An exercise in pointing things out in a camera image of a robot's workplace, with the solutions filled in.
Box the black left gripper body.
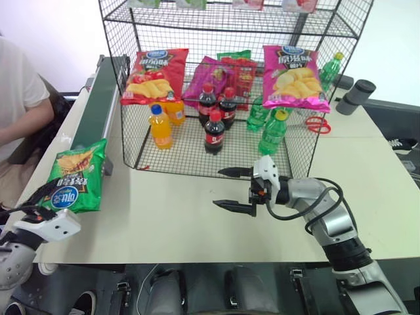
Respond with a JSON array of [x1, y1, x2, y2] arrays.
[[18, 202, 58, 221]]

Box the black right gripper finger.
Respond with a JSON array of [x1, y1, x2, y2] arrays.
[[212, 198, 253, 216], [217, 166, 255, 179]]

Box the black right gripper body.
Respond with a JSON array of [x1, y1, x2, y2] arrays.
[[248, 177, 273, 217]]

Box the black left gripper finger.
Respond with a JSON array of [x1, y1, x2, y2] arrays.
[[26, 181, 58, 206]]

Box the green potato chip bag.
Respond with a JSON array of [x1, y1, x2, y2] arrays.
[[41, 138, 108, 213]]

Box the green belt conveyor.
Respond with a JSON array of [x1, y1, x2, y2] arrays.
[[70, 54, 129, 177]]

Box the cola bottle red cap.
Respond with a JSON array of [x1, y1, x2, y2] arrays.
[[203, 110, 226, 156], [198, 83, 219, 127], [217, 87, 238, 131]]

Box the green soda bottle yellow cap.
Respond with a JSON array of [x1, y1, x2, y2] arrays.
[[258, 110, 289, 156], [318, 52, 345, 93]]

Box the orange soda bottle blue cap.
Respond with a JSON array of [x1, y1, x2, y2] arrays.
[[149, 104, 174, 150]]

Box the red spicy strip packet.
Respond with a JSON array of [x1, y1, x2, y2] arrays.
[[220, 56, 258, 112]]

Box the purple snack bag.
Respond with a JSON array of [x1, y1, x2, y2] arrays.
[[181, 55, 234, 108]]

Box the black sneaker white sole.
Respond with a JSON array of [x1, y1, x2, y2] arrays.
[[70, 290, 98, 315]]

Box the pink potato chip bag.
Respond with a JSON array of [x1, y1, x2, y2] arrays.
[[261, 45, 331, 114]]

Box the dark rounded shape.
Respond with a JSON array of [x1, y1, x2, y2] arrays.
[[137, 267, 188, 315]]

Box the person in white shirt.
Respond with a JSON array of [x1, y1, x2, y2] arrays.
[[0, 32, 55, 211]]

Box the green snack packet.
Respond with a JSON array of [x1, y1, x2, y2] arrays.
[[216, 49, 252, 62]]

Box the red potato chip bag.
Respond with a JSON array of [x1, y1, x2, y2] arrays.
[[119, 48, 190, 106]]

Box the grey cylindrical device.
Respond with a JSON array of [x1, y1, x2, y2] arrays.
[[335, 79, 377, 116]]

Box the black shoe white lettering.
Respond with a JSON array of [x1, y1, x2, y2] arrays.
[[387, 137, 419, 151]]

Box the pink white snack pack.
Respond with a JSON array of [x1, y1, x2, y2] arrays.
[[232, 0, 265, 11], [281, 0, 319, 13]]

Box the green white snack pack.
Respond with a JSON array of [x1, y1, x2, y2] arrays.
[[175, 0, 207, 10], [127, 0, 161, 9]]

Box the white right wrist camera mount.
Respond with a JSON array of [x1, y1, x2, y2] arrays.
[[251, 155, 281, 192]]

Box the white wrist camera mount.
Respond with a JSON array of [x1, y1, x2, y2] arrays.
[[251, 155, 281, 192], [12, 209, 82, 243]]

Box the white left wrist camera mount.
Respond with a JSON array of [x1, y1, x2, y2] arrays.
[[12, 209, 82, 243]]

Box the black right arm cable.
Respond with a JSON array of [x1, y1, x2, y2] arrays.
[[267, 178, 345, 234]]

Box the black wire mesh rack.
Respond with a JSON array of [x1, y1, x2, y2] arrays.
[[97, 0, 375, 180]]

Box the red handled scissors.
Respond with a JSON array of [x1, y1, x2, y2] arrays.
[[304, 115, 332, 135]]

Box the thin white cable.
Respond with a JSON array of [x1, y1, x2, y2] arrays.
[[136, 264, 159, 305]]

